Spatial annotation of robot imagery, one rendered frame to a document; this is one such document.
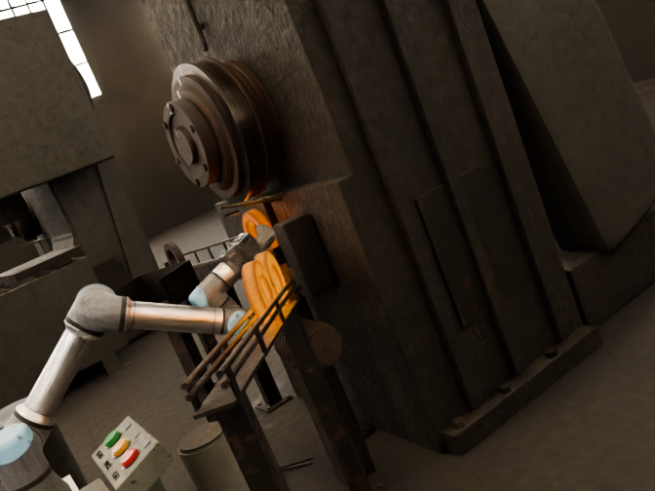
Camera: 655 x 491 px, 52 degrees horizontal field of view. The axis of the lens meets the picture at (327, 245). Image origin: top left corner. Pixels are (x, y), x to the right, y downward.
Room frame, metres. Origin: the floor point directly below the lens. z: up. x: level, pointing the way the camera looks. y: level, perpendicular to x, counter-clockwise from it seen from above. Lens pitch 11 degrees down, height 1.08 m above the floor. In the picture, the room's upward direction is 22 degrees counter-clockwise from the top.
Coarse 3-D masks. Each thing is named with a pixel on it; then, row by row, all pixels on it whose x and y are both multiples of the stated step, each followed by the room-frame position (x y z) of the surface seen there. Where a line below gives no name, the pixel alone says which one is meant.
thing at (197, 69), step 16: (192, 64) 2.12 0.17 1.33; (208, 64) 2.13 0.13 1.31; (208, 80) 2.06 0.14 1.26; (224, 80) 2.06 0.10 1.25; (224, 96) 2.02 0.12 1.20; (240, 96) 2.04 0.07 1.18; (240, 112) 2.02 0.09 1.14; (240, 128) 2.00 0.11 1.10; (256, 128) 2.04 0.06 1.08; (240, 144) 2.03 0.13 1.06; (256, 144) 2.04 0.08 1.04; (256, 160) 2.05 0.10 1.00; (256, 176) 2.09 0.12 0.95; (240, 192) 2.15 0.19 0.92; (256, 192) 2.19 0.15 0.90
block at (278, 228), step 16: (288, 224) 1.97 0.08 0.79; (304, 224) 1.99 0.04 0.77; (288, 240) 1.97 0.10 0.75; (304, 240) 1.98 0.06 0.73; (288, 256) 2.00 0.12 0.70; (304, 256) 1.97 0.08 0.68; (320, 256) 2.00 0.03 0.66; (304, 272) 1.97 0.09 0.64; (320, 272) 1.99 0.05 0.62; (304, 288) 1.98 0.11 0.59; (320, 288) 1.98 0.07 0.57
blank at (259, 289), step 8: (248, 264) 1.58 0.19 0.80; (256, 264) 1.59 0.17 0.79; (248, 272) 1.55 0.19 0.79; (256, 272) 1.56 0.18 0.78; (264, 272) 1.63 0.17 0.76; (248, 280) 1.53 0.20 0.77; (256, 280) 1.53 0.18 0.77; (264, 280) 1.61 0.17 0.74; (248, 288) 1.52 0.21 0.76; (256, 288) 1.52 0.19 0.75; (264, 288) 1.62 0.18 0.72; (272, 288) 1.64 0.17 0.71; (248, 296) 1.52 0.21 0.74; (256, 296) 1.51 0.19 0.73; (264, 296) 1.53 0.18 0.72; (272, 296) 1.61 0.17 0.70; (256, 304) 1.51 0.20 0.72; (264, 304) 1.51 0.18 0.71; (256, 312) 1.52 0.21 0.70; (272, 312) 1.54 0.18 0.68
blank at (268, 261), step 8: (256, 256) 1.73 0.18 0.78; (264, 256) 1.71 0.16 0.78; (272, 256) 1.78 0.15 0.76; (264, 264) 1.69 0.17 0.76; (272, 264) 1.74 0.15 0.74; (272, 272) 1.71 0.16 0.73; (280, 272) 1.79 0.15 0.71; (272, 280) 1.67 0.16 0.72; (280, 280) 1.77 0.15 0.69; (280, 288) 1.75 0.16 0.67; (288, 304) 1.73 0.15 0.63
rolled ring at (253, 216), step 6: (252, 210) 2.22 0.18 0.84; (258, 210) 2.21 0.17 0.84; (246, 216) 2.24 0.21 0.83; (252, 216) 2.18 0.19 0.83; (258, 216) 2.18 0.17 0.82; (264, 216) 2.18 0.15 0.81; (246, 222) 2.26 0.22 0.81; (252, 222) 2.21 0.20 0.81; (258, 222) 2.16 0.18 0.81; (264, 222) 2.16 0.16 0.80; (246, 228) 2.28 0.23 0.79; (252, 228) 2.29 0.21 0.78; (252, 234) 2.29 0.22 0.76; (276, 240) 2.16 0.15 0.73; (270, 246) 2.15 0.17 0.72
